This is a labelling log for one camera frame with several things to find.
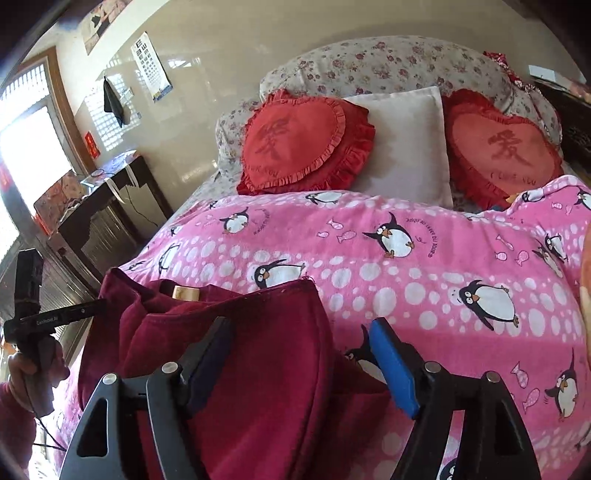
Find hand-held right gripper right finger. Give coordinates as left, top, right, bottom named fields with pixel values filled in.
left=369, top=317, right=542, bottom=480

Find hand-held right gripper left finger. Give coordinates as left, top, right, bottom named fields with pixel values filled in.
left=59, top=316, right=234, bottom=480

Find wooden framed window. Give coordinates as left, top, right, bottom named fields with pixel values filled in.
left=0, top=46, right=95, bottom=278

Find red heart-shaped pillow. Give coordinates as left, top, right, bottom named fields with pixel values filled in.
left=236, top=89, right=376, bottom=195
left=441, top=89, right=565, bottom=210

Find red patterned ruffled cloth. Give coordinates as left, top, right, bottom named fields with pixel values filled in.
left=482, top=50, right=536, bottom=88

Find dark carved wooden headboard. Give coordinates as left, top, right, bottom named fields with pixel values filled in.
left=536, top=76, right=591, bottom=178

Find person's left forearm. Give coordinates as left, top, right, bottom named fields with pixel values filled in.
left=0, top=376, right=38, bottom=467

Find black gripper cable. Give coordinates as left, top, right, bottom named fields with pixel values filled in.
left=28, top=406, right=65, bottom=452

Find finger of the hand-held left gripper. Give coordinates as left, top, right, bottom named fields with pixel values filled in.
left=69, top=299, right=108, bottom=320

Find white square pillow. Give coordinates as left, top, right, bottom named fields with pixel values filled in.
left=344, top=85, right=454, bottom=208

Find floral patterned board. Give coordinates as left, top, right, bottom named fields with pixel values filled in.
left=34, top=168, right=88, bottom=232

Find wall calendar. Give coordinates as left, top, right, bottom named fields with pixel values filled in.
left=130, top=31, right=174, bottom=103

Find dark red fleece shirt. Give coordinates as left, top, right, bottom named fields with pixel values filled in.
left=76, top=268, right=393, bottom=480

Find black hanging cloth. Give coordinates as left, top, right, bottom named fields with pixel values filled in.
left=102, top=76, right=126, bottom=127

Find person's left hand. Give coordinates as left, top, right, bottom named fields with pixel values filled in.
left=7, top=342, right=70, bottom=409

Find pink penguin print blanket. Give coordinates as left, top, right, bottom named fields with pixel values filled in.
left=46, top=175, right=591, bottom=480

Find wall poster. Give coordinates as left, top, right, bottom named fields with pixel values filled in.
left=82, top=0, right=139, bottom=56

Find dark wooden desk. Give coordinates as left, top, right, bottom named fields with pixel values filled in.
left=34, top=150, right=174, bottom=287

